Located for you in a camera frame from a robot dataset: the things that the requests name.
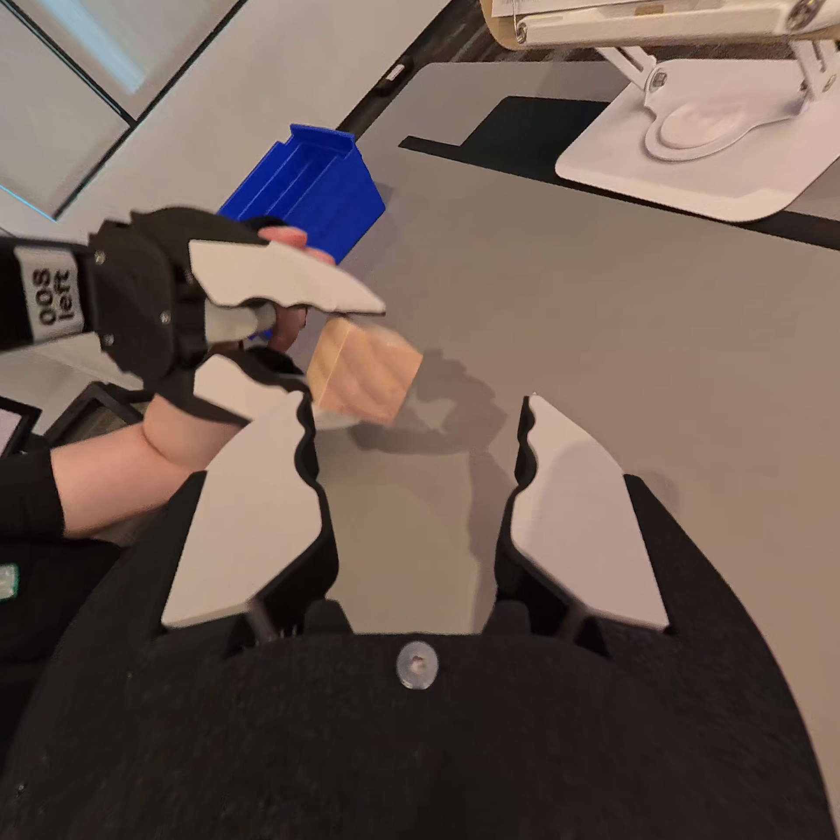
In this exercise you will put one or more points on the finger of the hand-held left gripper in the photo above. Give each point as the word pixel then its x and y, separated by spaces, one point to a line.
pixel 236 390
pixel 275 275

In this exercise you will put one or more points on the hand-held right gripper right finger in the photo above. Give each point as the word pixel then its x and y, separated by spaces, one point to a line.
pixel 584 525

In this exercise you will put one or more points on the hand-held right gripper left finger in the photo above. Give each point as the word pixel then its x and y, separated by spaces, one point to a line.
pixel 256 525

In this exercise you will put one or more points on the blue plastic bin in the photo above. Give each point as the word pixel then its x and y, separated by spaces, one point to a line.
pixel 302 190

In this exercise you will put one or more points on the light wooden cube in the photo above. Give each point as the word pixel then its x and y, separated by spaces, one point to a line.
pixel 361 374

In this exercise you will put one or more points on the person's left forearm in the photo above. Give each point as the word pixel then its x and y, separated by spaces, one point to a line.
pixel 124 479

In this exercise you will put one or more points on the person's left hand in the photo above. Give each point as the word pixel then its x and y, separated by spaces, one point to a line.
pixel 285 235

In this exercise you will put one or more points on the black framed task sign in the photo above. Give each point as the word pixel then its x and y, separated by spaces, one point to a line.
pixel 13 423

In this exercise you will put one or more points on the large window with blinds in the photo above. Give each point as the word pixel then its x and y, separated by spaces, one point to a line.
pixel 79 79

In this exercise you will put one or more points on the black zip jacket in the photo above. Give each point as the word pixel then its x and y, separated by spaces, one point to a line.
pixel 39 590

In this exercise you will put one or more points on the instruction board on stand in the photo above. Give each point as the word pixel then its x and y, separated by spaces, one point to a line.
pixel 709 151

